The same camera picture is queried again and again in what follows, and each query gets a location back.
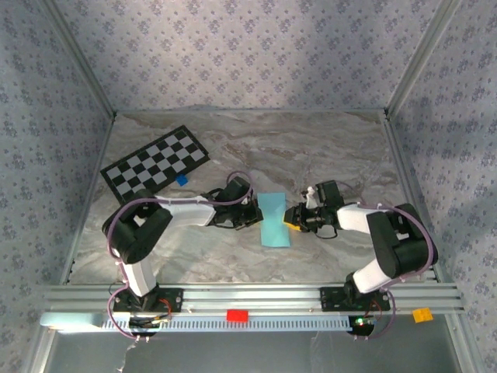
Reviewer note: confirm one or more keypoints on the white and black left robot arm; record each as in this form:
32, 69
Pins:
186, 211

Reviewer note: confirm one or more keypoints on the blue toy brick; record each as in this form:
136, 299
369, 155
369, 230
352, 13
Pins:
181, 180

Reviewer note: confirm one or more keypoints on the light blue paper sheet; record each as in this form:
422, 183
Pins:
273, 233

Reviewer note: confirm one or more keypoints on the aluminium mounting rail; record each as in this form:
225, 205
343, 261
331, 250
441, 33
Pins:
252, 297

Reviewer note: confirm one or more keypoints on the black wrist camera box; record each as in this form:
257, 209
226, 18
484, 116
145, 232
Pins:
330, 194
238, 190

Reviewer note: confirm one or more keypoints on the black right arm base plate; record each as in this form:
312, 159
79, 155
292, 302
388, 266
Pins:
330, 299

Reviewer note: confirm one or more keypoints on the black circuit board with light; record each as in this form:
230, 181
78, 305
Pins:
363, 328

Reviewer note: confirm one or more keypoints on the orange toy brick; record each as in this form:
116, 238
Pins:
422, 315

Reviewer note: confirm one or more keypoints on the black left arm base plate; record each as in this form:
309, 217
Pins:
172, 301

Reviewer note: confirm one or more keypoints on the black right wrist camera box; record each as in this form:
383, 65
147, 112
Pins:
330, 194

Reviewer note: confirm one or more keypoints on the grey metal panel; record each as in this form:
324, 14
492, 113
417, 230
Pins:
233, 353

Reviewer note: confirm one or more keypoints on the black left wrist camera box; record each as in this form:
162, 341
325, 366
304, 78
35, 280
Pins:
238, 190

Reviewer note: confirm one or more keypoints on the red toy brick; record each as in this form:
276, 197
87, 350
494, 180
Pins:
237, 315

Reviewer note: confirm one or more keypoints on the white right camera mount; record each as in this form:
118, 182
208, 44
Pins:
310, 198

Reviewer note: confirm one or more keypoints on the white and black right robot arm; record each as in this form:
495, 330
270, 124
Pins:
353, 217

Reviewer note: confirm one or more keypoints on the black and white chessboard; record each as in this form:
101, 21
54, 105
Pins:
155, 163

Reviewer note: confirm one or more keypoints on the aluminium frame bar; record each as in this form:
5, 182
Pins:
409, 186
90, 194
81, 58
248, 111
420, 58

